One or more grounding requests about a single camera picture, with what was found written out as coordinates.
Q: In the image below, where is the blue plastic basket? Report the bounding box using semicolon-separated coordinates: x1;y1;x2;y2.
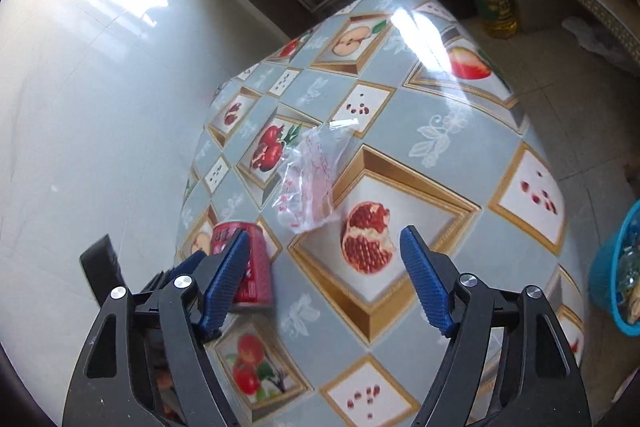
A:
588;201;640;335

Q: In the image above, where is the white crumpled plastic bag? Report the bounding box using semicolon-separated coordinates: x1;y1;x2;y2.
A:
562;17;640;72

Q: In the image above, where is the red drink can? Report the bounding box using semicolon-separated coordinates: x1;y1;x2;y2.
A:
209;221;273;308

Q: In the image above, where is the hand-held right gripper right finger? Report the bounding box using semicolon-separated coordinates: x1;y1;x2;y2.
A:
399;225;593;427

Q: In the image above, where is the clear zip plastic bag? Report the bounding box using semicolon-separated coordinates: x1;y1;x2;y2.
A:
272;119;361;234

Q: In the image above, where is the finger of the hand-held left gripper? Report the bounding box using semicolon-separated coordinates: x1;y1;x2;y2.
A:
175;251;208;281

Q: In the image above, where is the fruit print tablecloth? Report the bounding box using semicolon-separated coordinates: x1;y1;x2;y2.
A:
175;0;586;427

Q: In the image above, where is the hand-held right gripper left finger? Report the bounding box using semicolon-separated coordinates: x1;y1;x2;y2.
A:
62;229;252;427

